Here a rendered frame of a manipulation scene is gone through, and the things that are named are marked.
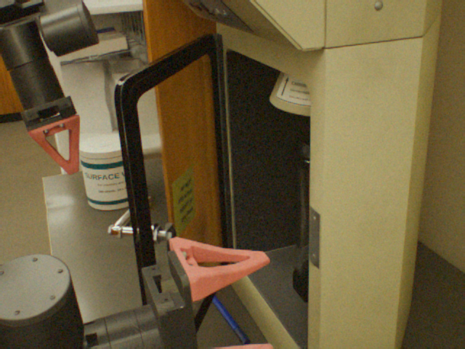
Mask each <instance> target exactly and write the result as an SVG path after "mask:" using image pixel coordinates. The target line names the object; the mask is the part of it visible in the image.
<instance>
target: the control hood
mask: <svg viewBox="0 0 465 349"><path fill-rule="evenodd" d="M181 1H183V2H184V3H185V4H186V5H187V6H188V7H189V8H190V9H191V10H192V11H194V13H196V14H197V16H199V17H203V18H206V19H208V20H212V21H214V22H216V23H220V24H223V25H226V26H229V27H231V28H235V29H238V30H240V31H244V32H247V33H250V34H253V35H255V36H259V37H262V38H264V39H268V40H270V41H274V42H277V43H279V44H283V45H286V46H288V47H292V48H294V49H298V50H301V51H303V52H306V51H312V50H318V49H322V47H323V46H325V19H326V0H221V1H222V2H223V3H224V4H225V5H226V6H227V7H229V8H230V9H231V10H232V11H233V12H234V13H235V14H236V15H237V16H238V17H239V18H240V19H241V20H242V21H243V22H244V23H245V24H246V25H247V26H248V27H249V28H250V29H251V30H252V31H253V32H250V31H246V30H243V29H241V28H237V27H235V26H232V25H228V24H226V23H222V22H219V21H217V20H213V19H211V18H207V17H204V16H201V15H199V14H198V13H197V12H196V11H195V10H194V9H193V8H192V7H191V6H190V5H189V4H188V3H187V2H186V1H185V0H181Z"/></svg>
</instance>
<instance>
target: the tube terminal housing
mask: <svg viewBox="0 0 465 349"><path fill-rule="evenodd" d="M441 10H442V0H325V46H323V47H322V49H318V50H312V51H306V52H303V51H301V50H298V49H294V48H292V47H288V46H286V45H283V44H279V43H277V42H274V41H270V40H268V39H264V38H262V37H259V36H255V35H253V34H250V33H247V32H244V31H240V30H238V29H235V28H231V27H229V26H226V25H223V24H220V23H217V33H219V34H221V35H222V44H223V58H224V72H225V99H226V113H227V139H228V153H229V168H230V194H231V208H232V234H233V249H235V232H234V218H233V191H232V177H231V163H230V135H229V121H228V107H227V79H226V65H225V56H226V52H231V51H236V52H239V53H241V54H242V55H245V56H247V57H250V58H252V59H254V60H257V61H259V62H261V63H264V64H265V65H268V66H270V67H272V68H275V69H277V70H279V71H282V72H284V73H287V74H288V75H290V76H293V77H295V78H297V79H300V80H302V81H303V82H304V83H305V84H306V85H307V88H308V90H309V93H310V102H311V114H310V206H311V207H312V208H313V209H315V210H316V211H317V212H318V213H320V259H319V270H318V269H317V268H316V267H315V265H314V264H313V263H312V262H311V261H310V241H309V304H308V349H401V346H402V343H403V337H404V334H405V328H406V324H407V321H408V316H409V312H410V309H411V298H412V291H413V277H414V270H415V262H416V249H417V242H418V234H419V221H420V214H421V200H422V193H423V186H424V173H425V165H426V152H427V144H428V137H429V123H430V116H431V109H432V95H433V88H434V75H435V68H436V60H437V47H438V39H439V32H440V18H441ZM231 286H232V287H233V289H234V290H235V292H236V293H237V295H238V296H239V298H240V300H241V301H242V303H243V304H244V305H245V307H246V309H247V310H248V312H249V313H250V315H251V317H252V318H253V320H254V321H255V322H256V324H257V326H258V327H259V329H260V330H261V332H262V334H263V335H264V336H265V338H266V339H267V341H268V343H269V344H271V346H272V347H273V348H274V349H299V348H298V346H297V345H296V343H295V342H294V341H293V340H292V338H291V336H290V335H289V334H288V332H287V331H286V330H285V328H284V327H283V325H282V324H281V322H279V320H278V318H277V317H276V316H275V314H274V313H273V312H272V310H271V309H270V307H269V306H268V304H267V303H266V302H265V301H264V299H263V297H262V296H261V295H260V293H259V292H258V291H257V289H256V288H255V286H254V285H253V284H252V283H251V281H250V279H249V278H248V276H244V277H243V278H240V279H239V280H237V281H235V282H233V283H231Z"/></svg>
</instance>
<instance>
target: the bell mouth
mask: <svg viewBox="0 0 465 349"><path fill-rule="evenodd" d="M270 102H271V103H272V104H273V105H274V106H275V107H276V108H279V109H281V110H282V111H286V112H289V113H293V114H297V115H301V116H310V114H311V102H310V93H309V90H308V88H307V85H306V84H305V83H304V82H303V81H302V80H300V79H297V78H295V77H293V76H290V75H288V74H287V73H284V72H282V71H281V72H280V75H279V77H278V80H277V82H276V84H275V87H274V89H273V91H272V94H271V95H270Z"/></svg>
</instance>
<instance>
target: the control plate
mask: <svg viewBox="0 0 465 349"><path fill-rule="evenodd" d="M185 1H186V2H187V3H188V4H189V2H190V3H191V4H194V3H196V4H197V5H198V6H200V5H199V4H198V2H197V1H199V2H201V3H202V4H203V5H204V6H205V7H207V8H208V9H209V7H211V8H212V9H213V10H214V11H215V12H212V13H213V14H214V15H215V16H213V15H210V14H209V13H208V12H206V11H205V10H204V9H203V8H202V7H201V6H200V7H201V8H202V9H203V11H202V12H200V11H199V10H198V9H196V8H195V7H192V6H191V7H192V8H193V9H194V10H195V11H196V12H197V13H198V14H199V15H201V16H204V17H207V18H211V19H213V20H217V21H219V22H222V23H226V24H228V25H232V26H235V27H237V28H241V29H243V30H246V31H250V32H253V31H252V30H251V29H250V28H249V27H248V26H247V25H246V24H245V23H244V22H243V21H242V20H241V19H240V18H239V17H238V16H237V15H236V14H235V13H234V12H233V11H232V10H231V9H230V8H229V7H227V6H226V5H225V4H224V3H223V2H222V1H221V0H185ZM189 5H190V4H189ZM216 9H218V10H219V11H220V12H221V13H222V15H223V14H224V12H223V10H224V11H225V12H226V13H227V14H228V15H229V17H228V16H226V17H223V16H222V15H221V14H220V13H219V15H216V14H215V13H216V12H217V11H216ZM209 10H210V9H209Z"/></svg>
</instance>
